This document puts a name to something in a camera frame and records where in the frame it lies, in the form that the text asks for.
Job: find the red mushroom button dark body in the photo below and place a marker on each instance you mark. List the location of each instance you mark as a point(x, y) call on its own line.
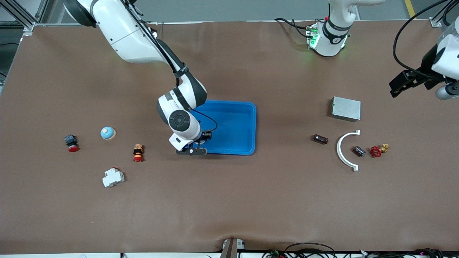
point(71, 143)

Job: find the brown table mat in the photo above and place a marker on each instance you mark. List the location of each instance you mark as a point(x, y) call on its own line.
point(229, 200)

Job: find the white curved bracket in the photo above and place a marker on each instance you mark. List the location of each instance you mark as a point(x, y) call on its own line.
point(338, 148)

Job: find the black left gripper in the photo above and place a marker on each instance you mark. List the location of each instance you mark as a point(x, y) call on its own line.
point(425, 70)

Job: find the red button orange body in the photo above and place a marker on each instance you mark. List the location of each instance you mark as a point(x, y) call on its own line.
point(138, 152)

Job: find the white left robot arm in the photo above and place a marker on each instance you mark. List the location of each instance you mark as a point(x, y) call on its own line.
point(328, 41)

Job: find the brown cylindrical capacitor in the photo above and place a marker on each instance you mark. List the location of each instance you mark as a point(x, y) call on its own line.
point(359, 151)

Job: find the white circuit breaker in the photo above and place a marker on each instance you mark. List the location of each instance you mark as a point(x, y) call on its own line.
point(113, 177)

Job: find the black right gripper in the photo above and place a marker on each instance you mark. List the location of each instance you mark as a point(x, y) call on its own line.
point(204, 136)

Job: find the red handwheel brass valve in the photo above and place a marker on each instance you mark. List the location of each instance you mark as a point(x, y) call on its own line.
point(375, 152)

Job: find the blue plastic tray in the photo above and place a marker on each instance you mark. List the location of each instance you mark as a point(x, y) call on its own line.
point(233, 129)

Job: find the aluminium frame profile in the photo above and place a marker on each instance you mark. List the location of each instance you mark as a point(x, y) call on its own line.
point(27, 21)
point(435, 22)

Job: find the black capacitor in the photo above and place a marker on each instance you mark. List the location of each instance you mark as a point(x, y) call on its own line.
point(320, 139)

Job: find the grey perforated metal box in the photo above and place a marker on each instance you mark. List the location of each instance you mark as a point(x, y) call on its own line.
point(346, 108)

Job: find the light blue dome bell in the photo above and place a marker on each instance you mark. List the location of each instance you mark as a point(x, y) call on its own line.
point(201, 142)
point(107, 133)

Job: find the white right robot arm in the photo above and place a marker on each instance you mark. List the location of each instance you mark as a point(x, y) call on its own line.
point(122, 32)

